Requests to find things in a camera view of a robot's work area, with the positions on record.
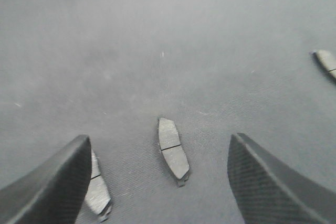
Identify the dark conveyor belt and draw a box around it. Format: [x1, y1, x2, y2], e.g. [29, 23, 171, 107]
[1, 0, 335, 223]

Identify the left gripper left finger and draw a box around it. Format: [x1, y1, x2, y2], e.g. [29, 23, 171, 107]
[1, 135, 92, 223]

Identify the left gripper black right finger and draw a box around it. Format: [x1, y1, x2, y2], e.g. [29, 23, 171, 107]
[227, 133, 335, 223]

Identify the brake pad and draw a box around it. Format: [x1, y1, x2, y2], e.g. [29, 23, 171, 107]
[157, 117, 190, 187]
[312, 49, 336, 82]
[85, 150, 112, 223]

